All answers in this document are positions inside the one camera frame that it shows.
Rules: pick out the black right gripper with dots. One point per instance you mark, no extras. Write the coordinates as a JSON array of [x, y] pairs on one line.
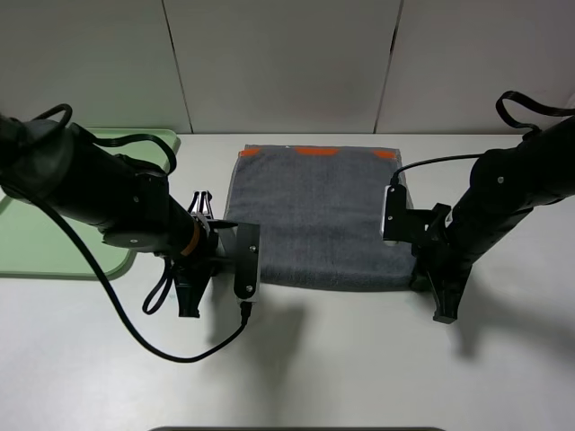
[[443, 263]]

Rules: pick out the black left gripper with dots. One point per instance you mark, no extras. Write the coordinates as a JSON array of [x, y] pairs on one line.
[[209, 253]]

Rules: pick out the grey towel with orange patches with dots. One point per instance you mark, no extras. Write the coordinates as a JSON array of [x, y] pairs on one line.
[[320, 210]]

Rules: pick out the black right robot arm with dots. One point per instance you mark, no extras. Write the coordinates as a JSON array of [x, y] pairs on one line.
[[505, 186]]

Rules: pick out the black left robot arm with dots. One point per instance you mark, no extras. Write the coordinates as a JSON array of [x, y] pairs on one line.
[[119, 186]]

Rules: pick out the green plastic tray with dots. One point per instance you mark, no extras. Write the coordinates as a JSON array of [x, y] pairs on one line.
[[36, 240]]

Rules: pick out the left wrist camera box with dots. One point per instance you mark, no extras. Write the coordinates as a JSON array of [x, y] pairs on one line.
[[246, 262]]

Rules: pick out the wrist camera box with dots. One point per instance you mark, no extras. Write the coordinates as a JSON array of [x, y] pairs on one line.
[[393, 225], [246, 262]]

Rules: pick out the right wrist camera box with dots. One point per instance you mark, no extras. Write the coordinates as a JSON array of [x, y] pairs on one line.
[[393, 225]]

